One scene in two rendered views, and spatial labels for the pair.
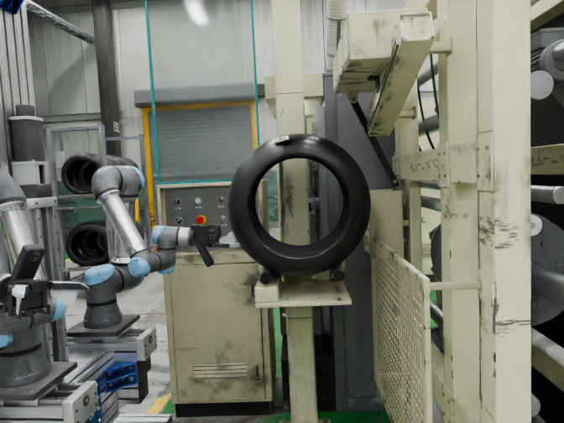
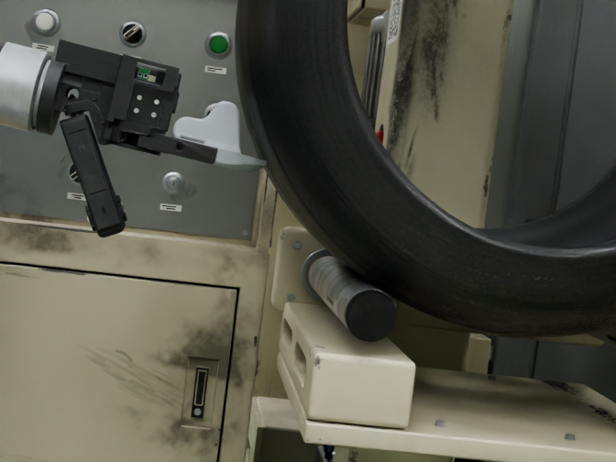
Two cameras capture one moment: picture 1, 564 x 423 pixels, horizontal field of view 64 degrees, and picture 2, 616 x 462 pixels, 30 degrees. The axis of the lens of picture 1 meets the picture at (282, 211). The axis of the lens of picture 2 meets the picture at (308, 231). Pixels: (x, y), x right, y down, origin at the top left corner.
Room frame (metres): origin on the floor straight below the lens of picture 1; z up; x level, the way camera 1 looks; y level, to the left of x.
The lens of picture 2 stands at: (0.74, 0.27, 1.02)
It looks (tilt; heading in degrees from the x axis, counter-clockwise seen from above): 3 degrees down; 352
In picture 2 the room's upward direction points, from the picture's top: 7 degrees clockwise
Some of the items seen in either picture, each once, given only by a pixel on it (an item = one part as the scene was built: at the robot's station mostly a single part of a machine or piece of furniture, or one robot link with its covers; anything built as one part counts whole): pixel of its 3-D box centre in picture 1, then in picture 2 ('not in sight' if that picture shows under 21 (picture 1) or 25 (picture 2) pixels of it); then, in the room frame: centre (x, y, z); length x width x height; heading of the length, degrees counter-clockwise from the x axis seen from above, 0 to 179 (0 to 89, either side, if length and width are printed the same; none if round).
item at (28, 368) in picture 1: (21, 360); not in sight; (1.33, 0.81, 0.77); 0.15 x 0.15 x 0.10
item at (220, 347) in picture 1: (221, 293); (63, 389); (2.53, 0.37, 0.63); 0.56 x 0.41 x 1.27; 88
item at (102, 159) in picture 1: (106, 210); not in sight; (5.53, 2.16, 0.96); 1.36 x 0.71 x 1.92; 174
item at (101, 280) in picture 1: (101, 282); not in sight; (1.83, 0.76, 0.88); 0.13 x 0.12 x 0.14; 154
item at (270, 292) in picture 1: (268, 284); (337, 356); (1.87, 0.07, 0.83); 0.36 x 0.09 x 0.06; 178
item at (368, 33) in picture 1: (371, 59); not in sight; (1.73, -0.36, 1.71); 0.61 x 0.25 x 0.15; 178
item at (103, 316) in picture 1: (102, 310); not in sight; (1.82, 0.76, 0.77); 0.15 x 0.15 x 0.10
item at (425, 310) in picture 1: (394, 343); not in sight; (1.62, -0.39, 0.65); 0.90 x 0.02 x 0.70; 178
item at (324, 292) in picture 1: (302, 291); (467, 406); (1.87, -0.07, 0.80); 0.37 x 0.36 x 0.02; 88
